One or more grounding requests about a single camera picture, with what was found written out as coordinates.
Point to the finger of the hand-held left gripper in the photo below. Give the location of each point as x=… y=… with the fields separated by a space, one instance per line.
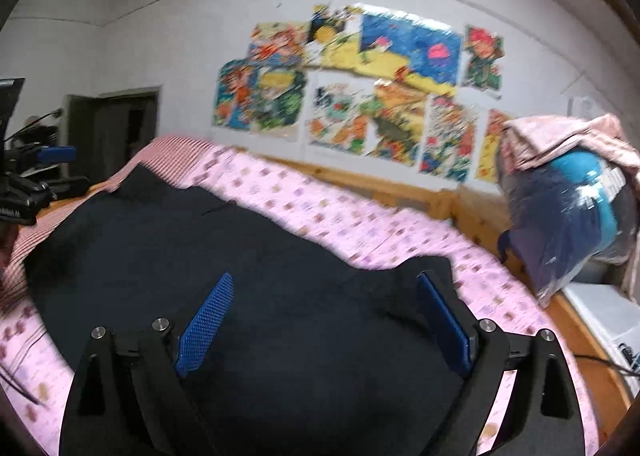
x=57 y=154
x=70 y=186

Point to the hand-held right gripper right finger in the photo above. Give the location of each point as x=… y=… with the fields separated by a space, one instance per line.
x=445 y=326

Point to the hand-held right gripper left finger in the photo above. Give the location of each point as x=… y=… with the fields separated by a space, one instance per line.
x=207 y=326

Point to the black padded jacket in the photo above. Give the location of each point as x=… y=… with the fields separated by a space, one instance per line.
x=275 y=286

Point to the plastic bag of blue clothes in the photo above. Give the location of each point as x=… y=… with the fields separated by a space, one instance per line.
x=560 y=216

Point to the dark doorway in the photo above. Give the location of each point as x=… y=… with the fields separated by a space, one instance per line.
x=125 y=135

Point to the printed bed sheet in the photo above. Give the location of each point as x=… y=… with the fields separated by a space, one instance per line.
x=350 y=221

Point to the white storage box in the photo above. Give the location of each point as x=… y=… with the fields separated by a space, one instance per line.
x=600 y=311

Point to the pink folded cloth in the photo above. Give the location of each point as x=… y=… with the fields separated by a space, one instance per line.
x=560 y=135

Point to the wooden bed frame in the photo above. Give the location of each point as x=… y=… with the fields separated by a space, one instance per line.
x=400 y=191

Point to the group of colourful wall posters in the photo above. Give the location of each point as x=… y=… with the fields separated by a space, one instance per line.
x=360 y=100

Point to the white wall socket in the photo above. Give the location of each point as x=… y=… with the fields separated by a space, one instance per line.
x=580 y=106

